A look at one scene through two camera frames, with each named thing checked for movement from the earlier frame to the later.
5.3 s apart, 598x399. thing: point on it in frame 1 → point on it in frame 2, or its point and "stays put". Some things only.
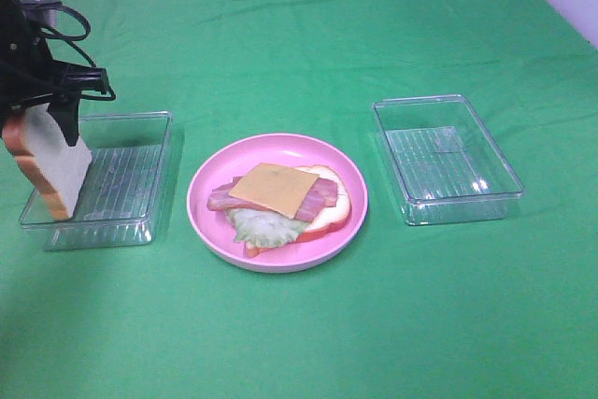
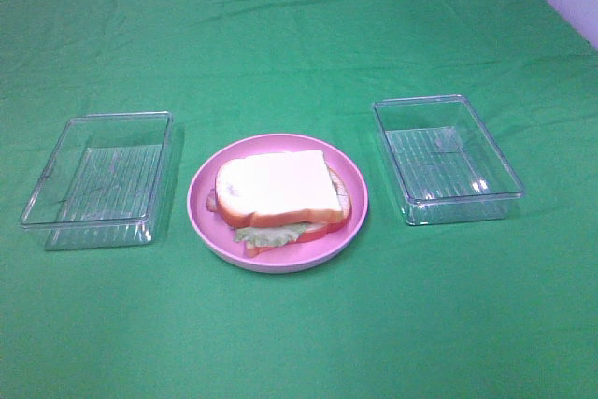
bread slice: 57,169 → 275,189
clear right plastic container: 446,164 stays put
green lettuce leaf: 261,228 stays put
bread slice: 328,219 stays put
